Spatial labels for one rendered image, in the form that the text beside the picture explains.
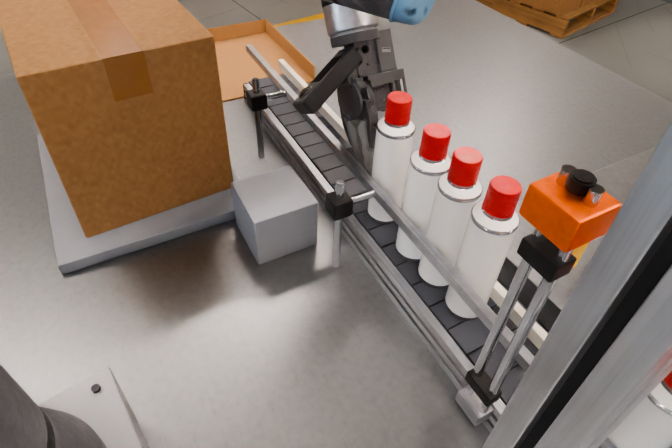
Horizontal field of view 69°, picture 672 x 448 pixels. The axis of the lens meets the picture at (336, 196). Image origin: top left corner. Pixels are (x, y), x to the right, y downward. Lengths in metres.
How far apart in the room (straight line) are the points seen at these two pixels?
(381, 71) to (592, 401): 0.56
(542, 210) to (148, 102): 0.53
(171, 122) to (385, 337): 0.42
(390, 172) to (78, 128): 0.41
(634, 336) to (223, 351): 0.52
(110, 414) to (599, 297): 0.44
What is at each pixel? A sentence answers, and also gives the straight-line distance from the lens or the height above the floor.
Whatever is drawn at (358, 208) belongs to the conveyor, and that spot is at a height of 0.88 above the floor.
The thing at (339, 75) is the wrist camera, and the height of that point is 1.07.
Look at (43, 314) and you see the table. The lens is 0.79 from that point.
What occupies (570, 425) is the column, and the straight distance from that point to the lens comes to 0.32.
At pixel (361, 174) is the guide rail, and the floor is 0.96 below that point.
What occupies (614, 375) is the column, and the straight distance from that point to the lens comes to 0.28.
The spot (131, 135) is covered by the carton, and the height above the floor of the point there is 1.00.
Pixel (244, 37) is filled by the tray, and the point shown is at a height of 0.83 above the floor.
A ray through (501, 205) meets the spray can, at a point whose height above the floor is 1.07.
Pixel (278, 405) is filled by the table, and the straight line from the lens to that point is 0.64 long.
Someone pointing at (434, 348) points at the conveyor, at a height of 0.84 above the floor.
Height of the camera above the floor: 1.41
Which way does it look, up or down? 42 degrees down
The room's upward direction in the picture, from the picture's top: 3 degrees clockwise
